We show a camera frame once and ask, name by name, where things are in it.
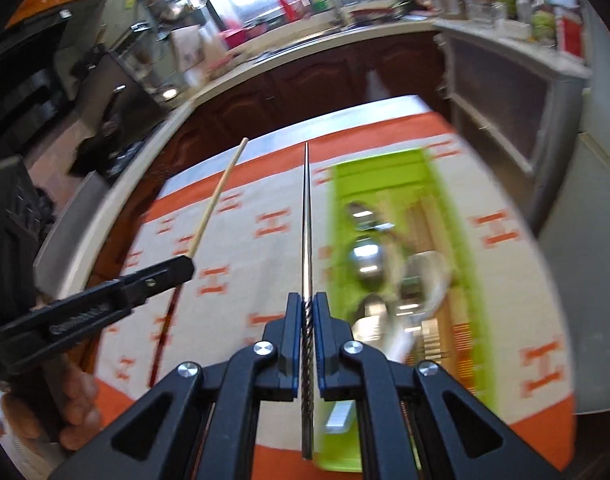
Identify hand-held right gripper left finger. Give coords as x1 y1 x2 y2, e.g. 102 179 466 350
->
50 294 303 480

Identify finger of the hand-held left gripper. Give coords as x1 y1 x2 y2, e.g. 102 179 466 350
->
45 255 196 356

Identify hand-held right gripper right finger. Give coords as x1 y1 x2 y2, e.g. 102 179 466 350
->
316 294 566 480

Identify small metal spoon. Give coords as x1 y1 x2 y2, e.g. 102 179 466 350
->
351 239 387 282

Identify large metal spoon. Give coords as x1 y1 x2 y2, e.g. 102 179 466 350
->
399 251 454 322

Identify twisted metal chopstick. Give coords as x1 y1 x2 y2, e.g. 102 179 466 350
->
300 142 316 461

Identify green plastic utensil tray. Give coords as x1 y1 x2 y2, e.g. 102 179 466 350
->
312 147 486 473

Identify person's left hand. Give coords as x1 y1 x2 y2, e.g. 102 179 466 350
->
57 357 102 443

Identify orange beige printed tablecloth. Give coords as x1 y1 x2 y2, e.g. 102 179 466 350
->
92 110 578 480

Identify stainless steel panel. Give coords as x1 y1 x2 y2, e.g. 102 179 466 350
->
35 172 112 286

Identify light cutting board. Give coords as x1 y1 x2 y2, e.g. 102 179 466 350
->
172 25 209 72

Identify hanging plastic bag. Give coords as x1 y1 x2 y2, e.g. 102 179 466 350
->
365 67 387 102

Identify grey refrigerator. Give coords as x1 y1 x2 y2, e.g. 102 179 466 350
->
535 75 610 411

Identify pink bowl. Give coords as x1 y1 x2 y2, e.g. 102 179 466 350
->
220 27 252 47

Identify white kitchen countertop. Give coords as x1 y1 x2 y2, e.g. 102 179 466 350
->
35 15 593 311

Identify grey cabinet frosted doors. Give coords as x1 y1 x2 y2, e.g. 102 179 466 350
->
435 17 592 221

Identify glass jar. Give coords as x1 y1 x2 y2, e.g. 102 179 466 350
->
465 0 492 22

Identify green label bottle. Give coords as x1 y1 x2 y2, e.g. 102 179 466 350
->
532 7 557 44

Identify red package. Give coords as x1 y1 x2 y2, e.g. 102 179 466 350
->
555 7 584 57

